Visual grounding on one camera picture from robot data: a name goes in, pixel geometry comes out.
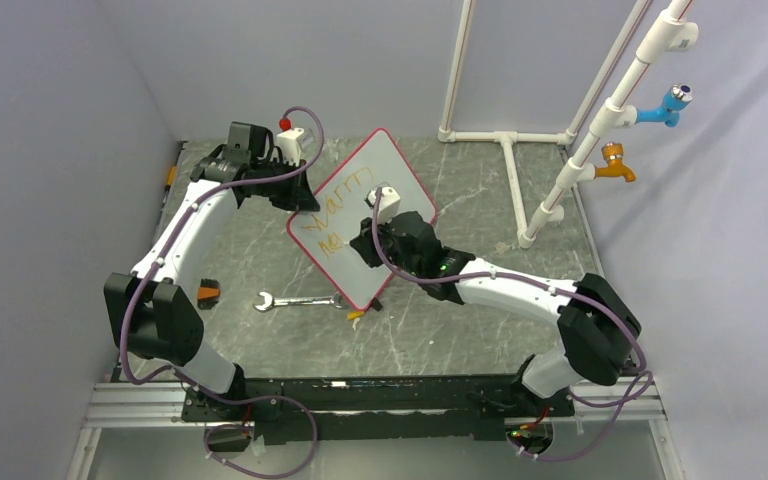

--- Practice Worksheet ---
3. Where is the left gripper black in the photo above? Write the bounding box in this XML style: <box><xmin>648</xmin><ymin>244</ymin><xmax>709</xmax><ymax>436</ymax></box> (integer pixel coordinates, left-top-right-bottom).
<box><xmin>253</xmin><ymin>156</ymin><xmax>317</xmax><ymax>213</ymax></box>

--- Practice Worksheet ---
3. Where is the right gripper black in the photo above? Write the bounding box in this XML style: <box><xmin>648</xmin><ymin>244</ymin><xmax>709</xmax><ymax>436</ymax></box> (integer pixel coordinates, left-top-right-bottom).
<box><xmin>352</xmin><ymin>210</ymin><xmax>423</xmax><ymax>278</ymax></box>

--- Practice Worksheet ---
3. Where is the whiteboard with red rim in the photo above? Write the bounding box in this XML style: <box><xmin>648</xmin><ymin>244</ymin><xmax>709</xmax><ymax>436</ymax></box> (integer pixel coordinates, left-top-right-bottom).
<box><xmin>286</xmin><ymin>128</ymin><xmax>438</xmax><ymax>310</ymax></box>

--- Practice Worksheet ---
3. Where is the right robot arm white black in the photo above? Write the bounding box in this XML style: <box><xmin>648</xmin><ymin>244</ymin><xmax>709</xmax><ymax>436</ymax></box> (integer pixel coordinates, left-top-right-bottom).
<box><xmin>349</xmin><ymin>212</ymin><xmax>641</xmax><ymax>415</ymax></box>

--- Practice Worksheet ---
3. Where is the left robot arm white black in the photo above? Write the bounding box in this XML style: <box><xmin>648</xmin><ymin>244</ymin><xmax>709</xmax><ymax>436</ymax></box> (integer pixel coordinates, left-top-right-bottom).
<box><xmin>103</xmin><ymin>118</ymin><xmax>320</xmax><ymax>420</ymax></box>

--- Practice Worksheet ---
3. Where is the silver combination wrench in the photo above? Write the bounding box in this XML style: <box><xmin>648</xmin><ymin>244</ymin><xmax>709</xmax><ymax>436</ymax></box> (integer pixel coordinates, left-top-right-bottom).
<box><xmin>252</xmin><ymin>291</ymin><xmax>348</xmax><ymax>312</ymax></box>

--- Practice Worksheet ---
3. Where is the black orange eraser block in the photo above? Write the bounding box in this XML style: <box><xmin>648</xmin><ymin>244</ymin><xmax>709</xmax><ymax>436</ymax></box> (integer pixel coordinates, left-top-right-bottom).
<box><xmin>197</xmin><ymin>278</ymin><xmax>221</xmax><ymax>310</ymax></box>

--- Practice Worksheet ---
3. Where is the orange tap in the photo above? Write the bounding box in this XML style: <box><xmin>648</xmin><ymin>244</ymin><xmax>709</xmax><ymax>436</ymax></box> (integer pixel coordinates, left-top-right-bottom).
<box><xmin>594</xmin><ymin>142</ymin><xmax>636</xmax><ymax>183</ymax></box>

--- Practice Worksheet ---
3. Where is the blue tap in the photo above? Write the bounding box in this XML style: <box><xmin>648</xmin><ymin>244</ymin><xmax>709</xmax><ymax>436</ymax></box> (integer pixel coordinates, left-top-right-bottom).
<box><xmin>635</xmin><ymin>84</ymin><xmax>693</xmax><ymax>128</ymax></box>

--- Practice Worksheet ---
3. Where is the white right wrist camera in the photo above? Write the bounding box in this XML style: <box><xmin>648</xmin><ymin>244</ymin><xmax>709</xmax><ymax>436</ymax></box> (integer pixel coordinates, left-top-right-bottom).
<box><xmin>366</xmin><ymin>186</ymin><xmax>401</xmax><ymax>223</ymax></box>

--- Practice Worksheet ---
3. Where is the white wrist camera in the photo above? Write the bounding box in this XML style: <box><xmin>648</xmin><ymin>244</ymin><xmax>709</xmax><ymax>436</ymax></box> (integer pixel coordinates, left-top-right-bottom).
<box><xmin>274</xmin><ymin>117</ymin><xmax>314</xmax><ymax>167</ymax></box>
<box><xmin>366</xmin><ymin>186</ymin><xmax>401</xmax><ymax>223</ymax></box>

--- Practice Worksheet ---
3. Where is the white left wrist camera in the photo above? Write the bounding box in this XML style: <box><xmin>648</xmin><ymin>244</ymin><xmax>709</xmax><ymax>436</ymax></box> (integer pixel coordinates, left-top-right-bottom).
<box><xmin>274</xmin><ymin>117</ymin><xmax>314</xmax><ymax>167</ymax></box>

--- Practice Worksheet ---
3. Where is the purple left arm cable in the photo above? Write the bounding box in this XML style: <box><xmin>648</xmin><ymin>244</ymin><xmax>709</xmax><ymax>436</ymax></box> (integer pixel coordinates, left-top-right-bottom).
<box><xmin>117</xmin><ymin>106</ymin><xmax>326</xmax><ymax>480</ymax></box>

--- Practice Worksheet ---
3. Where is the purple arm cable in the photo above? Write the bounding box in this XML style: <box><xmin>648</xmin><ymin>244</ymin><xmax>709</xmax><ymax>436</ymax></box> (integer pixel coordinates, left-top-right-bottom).
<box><xmin>370</xmin><ymin>188</ymin><xmax>656</xmax><ymax>464</ymax></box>
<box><xmin>117</xmin><ymin>106</ymin><xmax>326</xmax><ymax>480</ymax></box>

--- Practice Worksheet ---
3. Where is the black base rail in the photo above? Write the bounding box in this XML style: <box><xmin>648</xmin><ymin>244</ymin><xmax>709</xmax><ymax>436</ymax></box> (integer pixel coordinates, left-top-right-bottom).
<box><xmin>181</xmin><ymin>374</ymin><xmax>575</xmax><ymax>445</ymax></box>

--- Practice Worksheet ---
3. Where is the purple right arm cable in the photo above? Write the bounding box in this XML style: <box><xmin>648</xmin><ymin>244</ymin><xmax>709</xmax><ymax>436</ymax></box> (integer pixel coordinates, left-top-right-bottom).
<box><xmin>370</xmin><ymin>188</ymin><xmax>656</xmax><ymax>464</ymax></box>

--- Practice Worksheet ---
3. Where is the white pvc pipe frame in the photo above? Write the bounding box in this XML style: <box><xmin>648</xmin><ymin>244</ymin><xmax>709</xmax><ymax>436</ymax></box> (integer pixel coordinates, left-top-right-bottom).
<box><xmin>437</xmin><ymin>1</ymin><xmax>699</xmax><ymax>249</ymax></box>

